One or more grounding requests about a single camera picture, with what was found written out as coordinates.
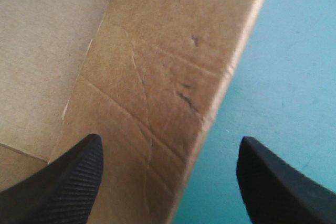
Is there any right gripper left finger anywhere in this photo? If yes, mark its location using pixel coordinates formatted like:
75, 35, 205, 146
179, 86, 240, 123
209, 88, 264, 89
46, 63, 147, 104
0, 134, 104, 224

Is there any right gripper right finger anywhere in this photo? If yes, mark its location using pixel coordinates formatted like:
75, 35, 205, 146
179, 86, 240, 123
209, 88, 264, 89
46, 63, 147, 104
237, 136, 336, 224

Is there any brown cardboard box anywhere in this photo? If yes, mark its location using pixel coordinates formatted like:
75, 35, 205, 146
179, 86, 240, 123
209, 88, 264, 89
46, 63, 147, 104
0, 0, 278, 224

